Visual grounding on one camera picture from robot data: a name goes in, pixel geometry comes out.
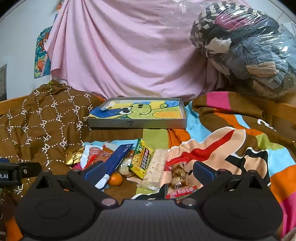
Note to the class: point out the pink hanging sheet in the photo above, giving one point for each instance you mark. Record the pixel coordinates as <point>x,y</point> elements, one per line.
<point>129,51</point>

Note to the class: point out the red candy packet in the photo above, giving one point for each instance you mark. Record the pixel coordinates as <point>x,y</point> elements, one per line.
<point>182,192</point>

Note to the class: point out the long blue box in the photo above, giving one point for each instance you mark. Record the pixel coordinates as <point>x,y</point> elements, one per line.
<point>118,157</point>

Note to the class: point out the grey shallow tray box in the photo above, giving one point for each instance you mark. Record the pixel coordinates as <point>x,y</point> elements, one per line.
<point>136,124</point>

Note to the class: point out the cartoon wall poster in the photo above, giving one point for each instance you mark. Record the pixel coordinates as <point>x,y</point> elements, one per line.
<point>42,58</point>

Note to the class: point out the tangerine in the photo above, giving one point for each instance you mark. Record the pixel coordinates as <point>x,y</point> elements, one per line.
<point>115,179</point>

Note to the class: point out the white puffed rice bar packet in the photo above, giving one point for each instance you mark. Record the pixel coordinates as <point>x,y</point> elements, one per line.
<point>153,169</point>

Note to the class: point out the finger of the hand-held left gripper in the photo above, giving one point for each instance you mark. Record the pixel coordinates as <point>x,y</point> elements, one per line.
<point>30,169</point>

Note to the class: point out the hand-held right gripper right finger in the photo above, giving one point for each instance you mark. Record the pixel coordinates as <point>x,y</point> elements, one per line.
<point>204,173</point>

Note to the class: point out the pink sausage packet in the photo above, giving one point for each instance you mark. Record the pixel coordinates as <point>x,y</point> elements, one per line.
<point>92,151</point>

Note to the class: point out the brown patterned quilt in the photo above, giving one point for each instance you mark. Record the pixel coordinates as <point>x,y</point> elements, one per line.
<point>46,120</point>

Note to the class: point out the gold snack packet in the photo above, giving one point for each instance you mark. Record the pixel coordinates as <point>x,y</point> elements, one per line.
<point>74,156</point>

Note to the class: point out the clear packet of brown nuts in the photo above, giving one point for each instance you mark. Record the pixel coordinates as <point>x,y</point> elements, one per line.
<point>178,172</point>

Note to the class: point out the dark door panel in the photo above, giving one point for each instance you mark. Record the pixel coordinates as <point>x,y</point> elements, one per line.
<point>2,83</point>

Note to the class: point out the clear plastic bag of clothes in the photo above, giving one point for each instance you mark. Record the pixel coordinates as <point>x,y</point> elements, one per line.
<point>249,46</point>

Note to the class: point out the colourful striped printed blanket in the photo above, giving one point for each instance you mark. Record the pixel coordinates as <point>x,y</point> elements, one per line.
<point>254,150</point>

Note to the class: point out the green yellow biscuit packet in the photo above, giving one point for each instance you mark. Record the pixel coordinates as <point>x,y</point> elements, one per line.
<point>141,160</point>

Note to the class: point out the orange brown snack packet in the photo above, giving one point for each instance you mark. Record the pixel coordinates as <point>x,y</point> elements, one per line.
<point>107,154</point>

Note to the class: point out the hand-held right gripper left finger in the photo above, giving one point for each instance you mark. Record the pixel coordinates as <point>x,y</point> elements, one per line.
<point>94,171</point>

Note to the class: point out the clear round cookie packet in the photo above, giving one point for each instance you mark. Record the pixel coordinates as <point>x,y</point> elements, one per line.
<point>124,168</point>

